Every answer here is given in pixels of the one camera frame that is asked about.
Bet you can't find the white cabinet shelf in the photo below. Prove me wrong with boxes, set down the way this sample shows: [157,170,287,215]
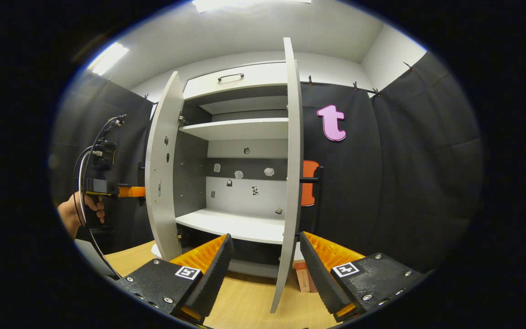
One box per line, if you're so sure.
[199,96,288,115]
[179,118,289,141]
[175,208,286,245]

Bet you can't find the beige double-door shoe cabinet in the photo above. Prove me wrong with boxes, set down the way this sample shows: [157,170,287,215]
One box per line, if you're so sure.
[144,37,324,314]

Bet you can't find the small ceiling light panel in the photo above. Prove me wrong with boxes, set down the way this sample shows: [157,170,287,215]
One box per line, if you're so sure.
[87,42,130,76]

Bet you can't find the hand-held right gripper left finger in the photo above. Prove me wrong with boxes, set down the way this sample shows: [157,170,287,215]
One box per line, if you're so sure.
[116,233,235,325]

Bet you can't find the large ceiling light panel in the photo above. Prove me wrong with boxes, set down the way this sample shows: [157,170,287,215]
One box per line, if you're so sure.
[192,0,312,13]

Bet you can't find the black cable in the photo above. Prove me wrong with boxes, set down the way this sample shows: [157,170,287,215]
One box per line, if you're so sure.
[72,114,127,280]

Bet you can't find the black door handle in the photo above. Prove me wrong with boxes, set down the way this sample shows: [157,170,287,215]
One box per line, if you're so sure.
[295,166,324,242]
[137,160,147,207]

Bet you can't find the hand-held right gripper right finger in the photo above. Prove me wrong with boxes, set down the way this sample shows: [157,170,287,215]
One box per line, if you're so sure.
[299,231,428,323]

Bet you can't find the beige cabinet drawer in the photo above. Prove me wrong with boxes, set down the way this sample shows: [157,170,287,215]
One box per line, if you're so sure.
[183,61,288,101]

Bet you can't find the black backdrop cloth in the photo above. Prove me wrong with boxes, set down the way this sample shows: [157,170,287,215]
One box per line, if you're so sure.
[51,51,485,275]

